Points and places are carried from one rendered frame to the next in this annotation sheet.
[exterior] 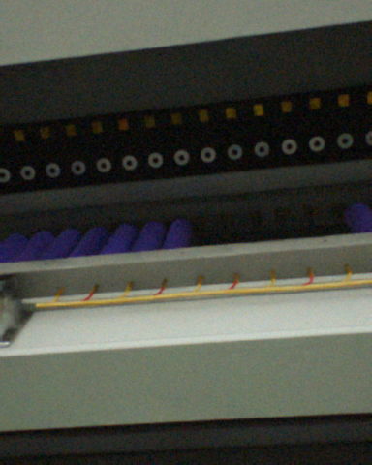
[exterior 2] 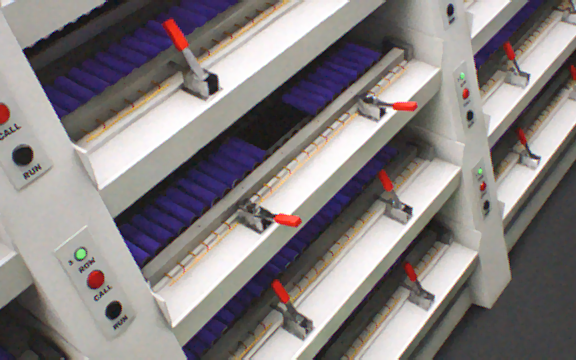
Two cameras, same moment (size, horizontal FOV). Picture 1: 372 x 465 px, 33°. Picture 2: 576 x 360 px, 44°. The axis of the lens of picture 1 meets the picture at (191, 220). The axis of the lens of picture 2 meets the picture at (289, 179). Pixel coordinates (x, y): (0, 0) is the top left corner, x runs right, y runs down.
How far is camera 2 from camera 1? 80 cm
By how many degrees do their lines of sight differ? 54
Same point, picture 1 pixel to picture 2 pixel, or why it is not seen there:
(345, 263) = (326, 125)
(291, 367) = (345, 170)
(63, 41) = (256, 98)
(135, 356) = (311, 196)
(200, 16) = (293, 66)
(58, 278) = (252, 190)
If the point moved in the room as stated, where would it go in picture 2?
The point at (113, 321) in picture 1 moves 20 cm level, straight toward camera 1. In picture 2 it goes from (285, 191) to (431, 195)
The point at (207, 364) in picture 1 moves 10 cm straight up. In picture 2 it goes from (327, 184) to (307, 122)
